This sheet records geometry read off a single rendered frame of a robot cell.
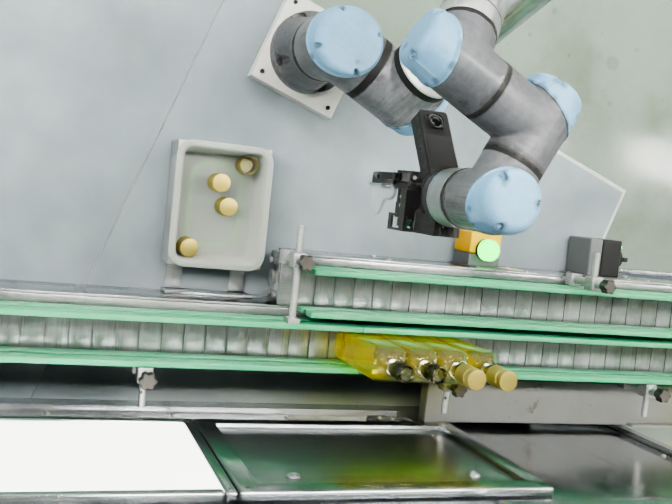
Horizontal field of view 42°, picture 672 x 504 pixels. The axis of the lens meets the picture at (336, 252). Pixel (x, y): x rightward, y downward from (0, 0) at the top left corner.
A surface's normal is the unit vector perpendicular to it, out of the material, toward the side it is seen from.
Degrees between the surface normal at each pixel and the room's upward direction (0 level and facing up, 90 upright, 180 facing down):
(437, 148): 32
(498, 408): 0
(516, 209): 0
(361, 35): 7
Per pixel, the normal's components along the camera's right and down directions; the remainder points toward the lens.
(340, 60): 0.22, 0.04
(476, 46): 0.52, -0.25
